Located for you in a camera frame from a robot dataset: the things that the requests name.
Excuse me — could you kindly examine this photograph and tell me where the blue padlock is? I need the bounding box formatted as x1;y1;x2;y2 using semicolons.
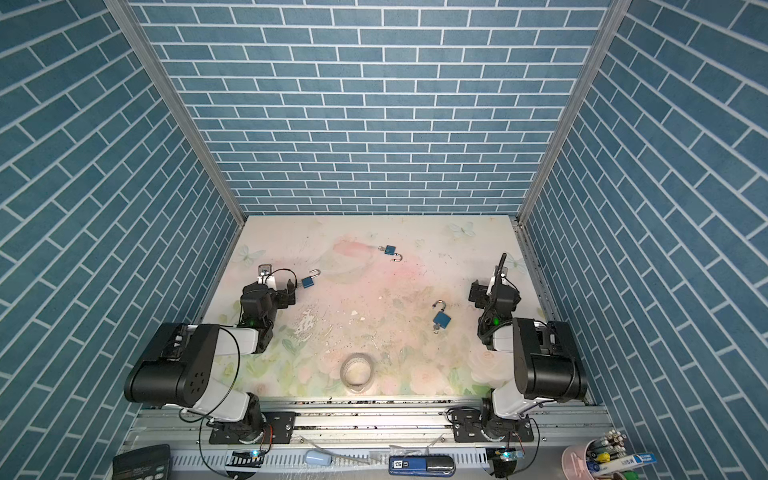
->
301;269;321;289
432;300;451;333
378;245;403;262

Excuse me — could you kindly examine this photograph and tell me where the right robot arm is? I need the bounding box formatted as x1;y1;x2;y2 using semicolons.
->
468;276;588;441

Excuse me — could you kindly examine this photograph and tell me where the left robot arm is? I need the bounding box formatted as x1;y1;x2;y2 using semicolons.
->
124;276;297;446

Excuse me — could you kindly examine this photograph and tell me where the clear tape roll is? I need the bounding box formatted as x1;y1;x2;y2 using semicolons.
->
340;353;374;394

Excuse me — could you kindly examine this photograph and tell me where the light blue small object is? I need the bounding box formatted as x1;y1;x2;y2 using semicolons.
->
304;449;333;467

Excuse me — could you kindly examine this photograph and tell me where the pink pen cup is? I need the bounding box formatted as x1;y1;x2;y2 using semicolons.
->
561;444;595;480

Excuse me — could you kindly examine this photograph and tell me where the blue black device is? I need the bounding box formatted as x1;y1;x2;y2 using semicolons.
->
388;455;456;478

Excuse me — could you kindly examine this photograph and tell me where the black calculator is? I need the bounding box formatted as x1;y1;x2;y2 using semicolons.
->
112;444;171;480

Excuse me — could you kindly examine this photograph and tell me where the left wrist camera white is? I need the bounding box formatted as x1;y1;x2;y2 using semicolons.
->
257;264;277;289

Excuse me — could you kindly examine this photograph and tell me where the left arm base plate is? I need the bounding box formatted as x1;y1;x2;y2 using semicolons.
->
209;411;297;446

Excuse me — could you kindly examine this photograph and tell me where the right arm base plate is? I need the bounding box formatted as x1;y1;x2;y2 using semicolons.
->
445;406;534;443

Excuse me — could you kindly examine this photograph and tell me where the aluminium mounting rail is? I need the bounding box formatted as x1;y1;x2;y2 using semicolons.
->
122;396;613;450

